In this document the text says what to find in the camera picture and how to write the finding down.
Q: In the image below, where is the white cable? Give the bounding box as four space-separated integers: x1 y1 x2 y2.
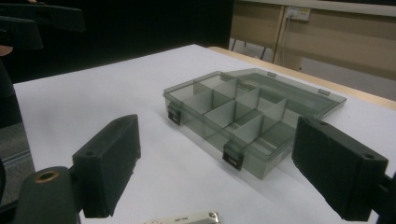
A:
279 14 293 64

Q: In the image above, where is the black curtain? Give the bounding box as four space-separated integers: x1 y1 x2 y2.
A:
0 0 235 84

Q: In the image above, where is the white wall socket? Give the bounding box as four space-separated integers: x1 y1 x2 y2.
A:
285 6 312 22

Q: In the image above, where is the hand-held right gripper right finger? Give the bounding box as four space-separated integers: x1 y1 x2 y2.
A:
291 115 389 222

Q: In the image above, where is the wooden panel counter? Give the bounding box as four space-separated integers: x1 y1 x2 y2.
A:
229 0 396 82

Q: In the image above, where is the clear grey compartment box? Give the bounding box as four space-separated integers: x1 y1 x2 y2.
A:
163 67 347 181

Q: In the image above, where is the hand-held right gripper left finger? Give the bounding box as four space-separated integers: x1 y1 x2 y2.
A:
72 114 142 219

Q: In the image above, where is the small white label packet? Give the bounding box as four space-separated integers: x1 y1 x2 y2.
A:
143 211 220 224

